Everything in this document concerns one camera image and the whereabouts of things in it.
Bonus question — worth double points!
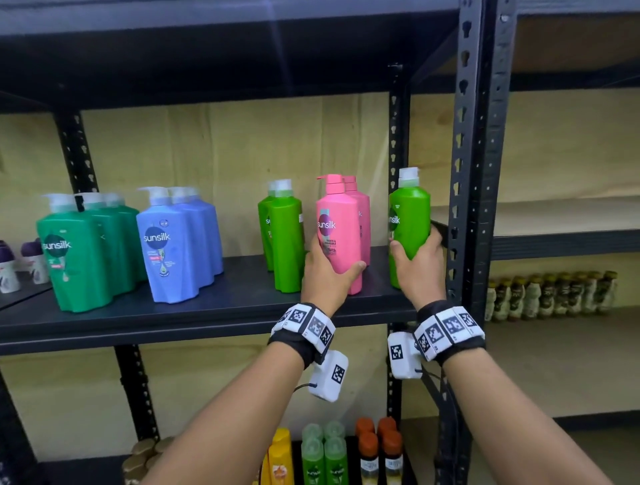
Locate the person's right hand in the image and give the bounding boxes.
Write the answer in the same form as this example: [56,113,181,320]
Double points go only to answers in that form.
[389,227,447,310]

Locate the person's left hand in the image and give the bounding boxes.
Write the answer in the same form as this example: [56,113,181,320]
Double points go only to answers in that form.
[301,235,367,316]

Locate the large pink shampoo bottle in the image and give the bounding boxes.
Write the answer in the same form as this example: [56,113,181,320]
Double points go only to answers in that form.
[343,175,372,266]
[315,173,363,296]

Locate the large blue shampoo bottle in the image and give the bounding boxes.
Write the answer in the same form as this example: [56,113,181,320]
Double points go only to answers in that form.
[136,186,201,304]
[185,187,225,276]

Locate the small blue shampoo bottle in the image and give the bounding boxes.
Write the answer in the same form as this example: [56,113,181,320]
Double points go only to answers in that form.
[169,187,216,290]

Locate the large teal shampoo bottle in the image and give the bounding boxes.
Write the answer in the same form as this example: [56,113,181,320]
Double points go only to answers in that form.
[75,192,136,296]
[36,193,113,314]
[105,193,149,283]

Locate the person's left forearm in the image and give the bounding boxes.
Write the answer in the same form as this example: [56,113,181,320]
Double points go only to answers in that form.
[142,342,306,485]

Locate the row of gold-capped brown bottles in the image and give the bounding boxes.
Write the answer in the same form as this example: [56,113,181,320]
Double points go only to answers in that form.
[485,270,619,323]

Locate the left wristband with marker tags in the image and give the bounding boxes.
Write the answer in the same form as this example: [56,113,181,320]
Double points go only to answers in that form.
[268,303,336,369]

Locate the wristband with marker tags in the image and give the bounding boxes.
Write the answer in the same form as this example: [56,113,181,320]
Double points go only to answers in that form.
[268,303,336,369]
[413,299,486,367]

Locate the right wristband with marker tags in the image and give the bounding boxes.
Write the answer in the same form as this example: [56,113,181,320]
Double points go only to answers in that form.
[413,299,486,367]

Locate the group of purple-capped deodorants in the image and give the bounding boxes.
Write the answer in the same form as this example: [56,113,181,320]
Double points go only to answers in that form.
[0,239,51,294]

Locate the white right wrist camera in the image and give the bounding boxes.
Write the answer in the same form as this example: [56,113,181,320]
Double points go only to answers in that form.
[387,331,423,380]

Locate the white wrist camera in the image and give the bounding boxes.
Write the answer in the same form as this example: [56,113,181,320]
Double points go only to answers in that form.
[387,331,423,380]
[308,349,349,403]

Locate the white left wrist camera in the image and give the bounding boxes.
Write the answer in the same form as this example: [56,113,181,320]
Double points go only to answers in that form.
[308,349,349,403]

